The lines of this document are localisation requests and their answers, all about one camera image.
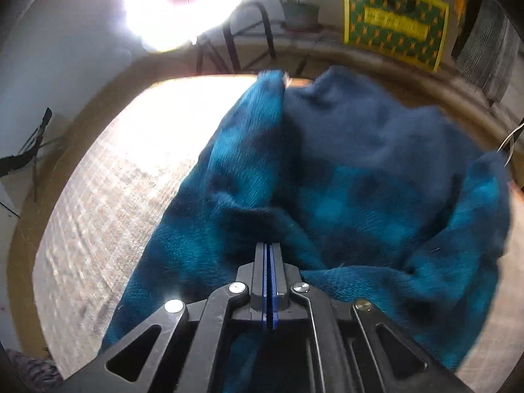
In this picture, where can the person's striped pants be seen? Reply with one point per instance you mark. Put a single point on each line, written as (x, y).
(28, 366)

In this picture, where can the grey plaid coat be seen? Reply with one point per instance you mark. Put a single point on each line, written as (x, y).
(487, 49)

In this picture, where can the brown wooden bed frame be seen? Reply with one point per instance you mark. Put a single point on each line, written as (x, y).
(462, 110)

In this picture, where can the yellow green patterned box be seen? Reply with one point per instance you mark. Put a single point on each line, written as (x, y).
(393, 24)

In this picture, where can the potted plant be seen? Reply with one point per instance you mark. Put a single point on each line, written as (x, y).
(301, 16)

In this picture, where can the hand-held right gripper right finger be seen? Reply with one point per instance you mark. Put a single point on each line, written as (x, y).
(276, 278)

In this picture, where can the black folding stand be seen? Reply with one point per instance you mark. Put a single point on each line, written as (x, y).
(41, 129)

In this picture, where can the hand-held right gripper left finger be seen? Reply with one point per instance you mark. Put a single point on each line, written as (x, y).
(260, 278)

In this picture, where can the blue plaid fleece garment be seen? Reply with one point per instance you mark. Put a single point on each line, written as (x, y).
(348, 163)

